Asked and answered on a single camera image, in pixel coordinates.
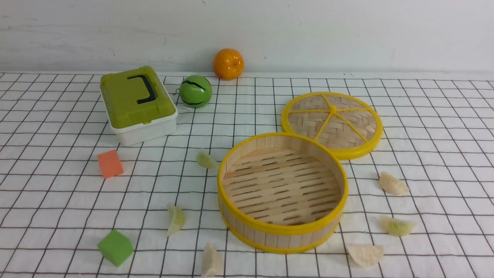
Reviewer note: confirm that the orange foam cube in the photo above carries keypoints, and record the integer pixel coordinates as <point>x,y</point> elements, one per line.
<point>110,164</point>

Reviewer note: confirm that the woven bamboo steamer lid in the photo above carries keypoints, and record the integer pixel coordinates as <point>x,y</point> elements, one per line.
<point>348,127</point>

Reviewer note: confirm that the white grid-pattern tablecloth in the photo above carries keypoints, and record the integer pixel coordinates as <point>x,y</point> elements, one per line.
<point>56,205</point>

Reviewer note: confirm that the green foam cube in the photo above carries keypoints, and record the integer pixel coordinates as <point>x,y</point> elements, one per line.
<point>115,247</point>

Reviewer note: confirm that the orange toy tangerine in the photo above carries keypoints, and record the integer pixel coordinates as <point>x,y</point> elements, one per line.
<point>228,64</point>

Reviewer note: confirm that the green lid white storage box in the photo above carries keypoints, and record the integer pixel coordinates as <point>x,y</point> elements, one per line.
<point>138,106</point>

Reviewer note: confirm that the white dumpling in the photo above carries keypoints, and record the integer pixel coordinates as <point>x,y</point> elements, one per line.
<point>212,261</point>
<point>392,185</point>
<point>366,255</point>

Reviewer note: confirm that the bamboo steamer tray yellow rim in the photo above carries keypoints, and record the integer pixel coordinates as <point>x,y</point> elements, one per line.
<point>281,193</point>

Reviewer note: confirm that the green dumpling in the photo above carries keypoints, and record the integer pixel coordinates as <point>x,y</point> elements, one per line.
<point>176,219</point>
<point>396,227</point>
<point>205,160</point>

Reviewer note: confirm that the green toy watermelon ball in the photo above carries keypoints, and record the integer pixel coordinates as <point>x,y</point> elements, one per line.
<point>195,91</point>

